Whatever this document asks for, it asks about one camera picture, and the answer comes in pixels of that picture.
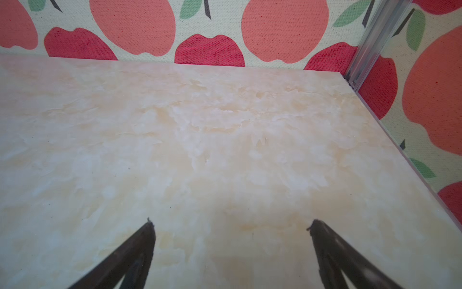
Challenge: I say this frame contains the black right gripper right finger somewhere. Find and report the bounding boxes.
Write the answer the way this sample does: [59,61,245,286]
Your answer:
[307,219,401,289]

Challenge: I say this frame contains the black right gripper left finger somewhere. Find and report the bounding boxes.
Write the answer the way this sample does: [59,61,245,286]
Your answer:
[71,220,156,289]

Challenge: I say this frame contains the aluminium right rear corner post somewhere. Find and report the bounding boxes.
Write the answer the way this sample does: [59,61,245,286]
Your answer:
[344,0,412,92]

